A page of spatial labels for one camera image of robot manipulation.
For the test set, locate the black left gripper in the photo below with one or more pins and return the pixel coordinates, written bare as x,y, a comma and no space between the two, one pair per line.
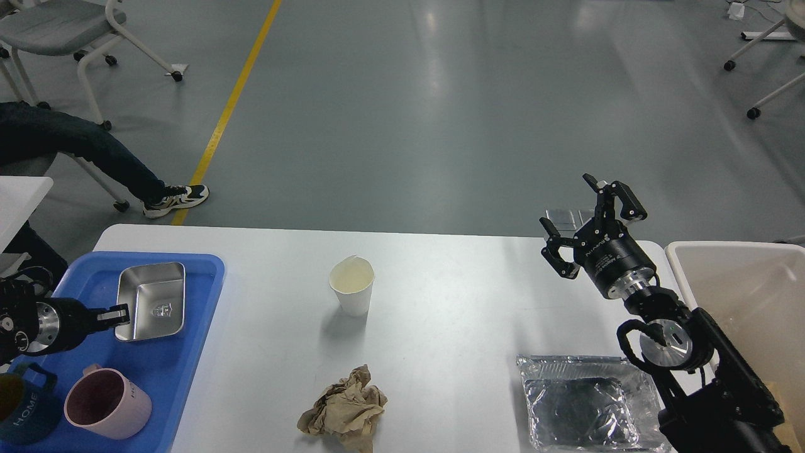
63,323

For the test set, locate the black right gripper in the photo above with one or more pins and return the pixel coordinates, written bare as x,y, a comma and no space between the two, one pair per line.
603,247

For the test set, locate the stainless steel rectangular dish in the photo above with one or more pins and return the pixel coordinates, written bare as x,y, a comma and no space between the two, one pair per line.
155,296

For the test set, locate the pink plastic mug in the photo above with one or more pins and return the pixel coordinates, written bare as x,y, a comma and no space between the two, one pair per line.
105,402

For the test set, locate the aluminium foil container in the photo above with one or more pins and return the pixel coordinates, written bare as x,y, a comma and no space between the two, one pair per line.
581,403

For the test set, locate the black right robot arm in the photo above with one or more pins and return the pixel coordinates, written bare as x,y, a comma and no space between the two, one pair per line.
712,399

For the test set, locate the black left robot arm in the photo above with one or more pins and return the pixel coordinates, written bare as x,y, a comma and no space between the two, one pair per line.
33,324

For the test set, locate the right floor socket plate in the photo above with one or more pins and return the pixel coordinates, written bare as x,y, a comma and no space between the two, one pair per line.
586,216

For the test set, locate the floor socket plate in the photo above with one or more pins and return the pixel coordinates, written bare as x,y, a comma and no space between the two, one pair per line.
562,219
586,216

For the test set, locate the left floor socket plate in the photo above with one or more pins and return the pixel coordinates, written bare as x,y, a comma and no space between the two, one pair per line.
562,219

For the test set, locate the blue plastic tray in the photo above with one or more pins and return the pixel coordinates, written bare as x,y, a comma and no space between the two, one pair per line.
163,367

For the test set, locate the dark blue home mug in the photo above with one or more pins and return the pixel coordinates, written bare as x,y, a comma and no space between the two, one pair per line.
30,410

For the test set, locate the white side table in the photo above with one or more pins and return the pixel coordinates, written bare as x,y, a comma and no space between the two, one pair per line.
20,197

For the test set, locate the white plastic bin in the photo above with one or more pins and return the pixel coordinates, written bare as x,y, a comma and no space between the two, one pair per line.
755,292

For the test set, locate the person in dark trousers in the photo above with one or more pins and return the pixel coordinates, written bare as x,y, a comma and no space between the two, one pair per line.
29,132

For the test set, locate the white paper cup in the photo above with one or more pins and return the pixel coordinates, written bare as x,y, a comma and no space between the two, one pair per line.
352,282

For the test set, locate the crumpled brown paper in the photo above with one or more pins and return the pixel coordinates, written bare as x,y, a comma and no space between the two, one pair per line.
349,410

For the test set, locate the white power adapter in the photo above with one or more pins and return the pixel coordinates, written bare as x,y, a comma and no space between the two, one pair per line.
736,11

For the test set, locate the grey office chair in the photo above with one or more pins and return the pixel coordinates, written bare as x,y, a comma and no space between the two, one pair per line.
58,28

